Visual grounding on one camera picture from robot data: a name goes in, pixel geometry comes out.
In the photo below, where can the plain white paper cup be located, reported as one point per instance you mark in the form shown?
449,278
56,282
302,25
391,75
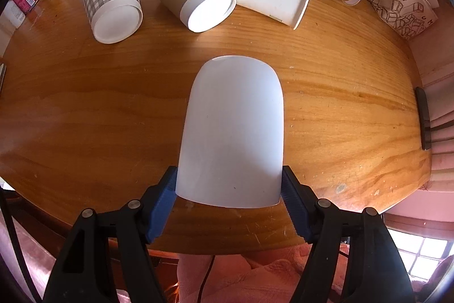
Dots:
232,132

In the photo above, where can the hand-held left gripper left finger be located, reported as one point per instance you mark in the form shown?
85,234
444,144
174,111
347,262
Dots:
164,203

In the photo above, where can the grey checkered paper cup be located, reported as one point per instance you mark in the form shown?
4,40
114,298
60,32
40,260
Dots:
111,1

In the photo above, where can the pink fluffy blanket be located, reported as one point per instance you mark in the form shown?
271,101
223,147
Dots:
248,278

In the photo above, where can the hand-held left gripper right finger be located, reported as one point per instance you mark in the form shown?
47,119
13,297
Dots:
293,207

